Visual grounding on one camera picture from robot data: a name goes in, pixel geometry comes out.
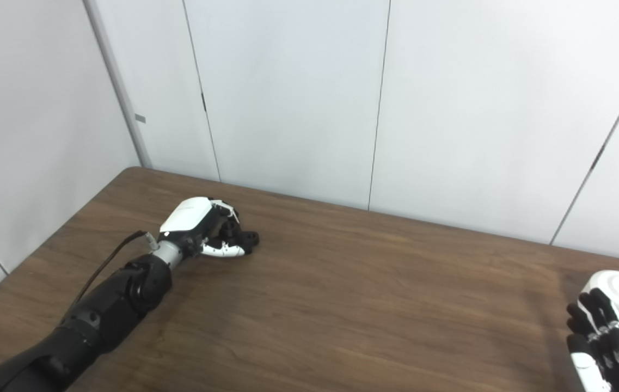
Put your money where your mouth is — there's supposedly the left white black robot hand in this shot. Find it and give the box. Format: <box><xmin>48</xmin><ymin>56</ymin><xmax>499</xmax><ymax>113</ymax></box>
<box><xmin>158</xmin><ymin>197</ymin><xmax>247</xmax><ymax>259</ymax></box>

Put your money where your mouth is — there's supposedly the grey wall corner post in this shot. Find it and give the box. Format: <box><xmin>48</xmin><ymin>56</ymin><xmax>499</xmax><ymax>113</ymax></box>
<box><xmin>82</xmin><ymin>0</ymin><xmax>153</xmax><ymax>169</ymax></box>

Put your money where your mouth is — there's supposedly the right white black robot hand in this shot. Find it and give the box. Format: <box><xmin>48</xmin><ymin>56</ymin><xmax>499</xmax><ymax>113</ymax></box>
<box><xmin>566</xmin><ymin>289</ymin><xmax>619</xmax><ymax>392</ymax></box>

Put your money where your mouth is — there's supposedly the black flanged holder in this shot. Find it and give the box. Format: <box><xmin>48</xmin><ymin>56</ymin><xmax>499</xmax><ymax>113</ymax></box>
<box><xmin>209</xmin><ymin>218</ymin><xmax>260</xmax><ymax>255</ymax></box>

